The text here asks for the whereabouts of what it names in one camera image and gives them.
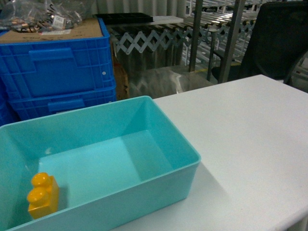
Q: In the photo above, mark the teal plastic box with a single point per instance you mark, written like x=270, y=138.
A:
x=113, y=163

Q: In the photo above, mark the yellow toy block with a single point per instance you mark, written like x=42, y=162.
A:
x=43, y=199

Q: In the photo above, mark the expandable roller conveyor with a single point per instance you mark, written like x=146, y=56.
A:
x=150, y=38

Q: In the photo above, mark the black tray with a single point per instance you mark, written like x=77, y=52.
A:
x=124, y=18

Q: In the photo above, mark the brown cardboard sheet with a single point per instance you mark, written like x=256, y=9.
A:
x=90, y=28

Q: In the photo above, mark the blue crate with cardboard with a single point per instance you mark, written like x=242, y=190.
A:
x=50, y=68

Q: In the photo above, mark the lower right blue crate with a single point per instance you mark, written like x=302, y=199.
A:
x=49, y=105

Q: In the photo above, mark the clear bag of parts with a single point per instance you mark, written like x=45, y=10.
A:
x=33, y=16

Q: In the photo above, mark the black office chair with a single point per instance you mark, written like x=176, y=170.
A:
x=278, y=41

